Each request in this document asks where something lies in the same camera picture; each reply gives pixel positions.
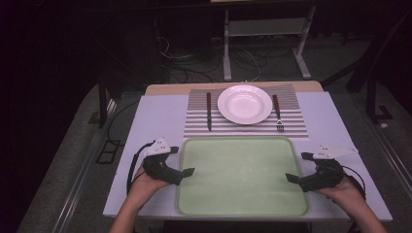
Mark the striped placemat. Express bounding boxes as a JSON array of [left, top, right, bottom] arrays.
[[183, 83, 310, 140]]

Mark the white metal stand frame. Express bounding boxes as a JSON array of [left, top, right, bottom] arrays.
[[223, 5, 317, 82]]

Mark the person's right hand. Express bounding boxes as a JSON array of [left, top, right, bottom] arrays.
[[314, 177, 361, 210]]

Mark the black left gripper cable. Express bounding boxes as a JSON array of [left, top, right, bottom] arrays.
[[125, 140, 156, 196]]

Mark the light green tray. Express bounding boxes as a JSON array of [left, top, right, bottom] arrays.
[[175, 136, 311, 217]]

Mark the black floor cable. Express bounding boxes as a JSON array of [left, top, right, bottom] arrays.
[[106, 99, 141, 144]]

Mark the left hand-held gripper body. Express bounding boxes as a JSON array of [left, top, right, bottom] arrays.
[[142, 138, 185, 186]]

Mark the person's left hand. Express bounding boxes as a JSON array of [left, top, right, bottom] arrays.
[[128, 164, 171, 199]]

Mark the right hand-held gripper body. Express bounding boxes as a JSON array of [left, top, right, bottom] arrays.
[[298, 144, 360, 193]]

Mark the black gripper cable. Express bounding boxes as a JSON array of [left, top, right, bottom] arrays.
[[125, 140, 156, 196], [342, 165, 367, 200]]

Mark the tangle of floor cables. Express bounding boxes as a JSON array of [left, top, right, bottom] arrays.
[[154, 34, 264, 84]]

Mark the brown-handled fork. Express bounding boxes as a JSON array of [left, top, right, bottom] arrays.
[[272, 94, 286, 133]]

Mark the dark metal stand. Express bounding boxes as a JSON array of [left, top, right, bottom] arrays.
[[364, 73, 395, 124], [96, 73, 124, 129]]

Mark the white round plate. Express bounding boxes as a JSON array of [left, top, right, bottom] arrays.
[[217, 84, 274, 126]]

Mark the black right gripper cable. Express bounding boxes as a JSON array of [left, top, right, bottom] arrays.
[[342, 165, 367, 200]]

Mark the brown-handled table knife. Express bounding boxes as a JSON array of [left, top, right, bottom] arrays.
[[206, 91, 213, 133]]

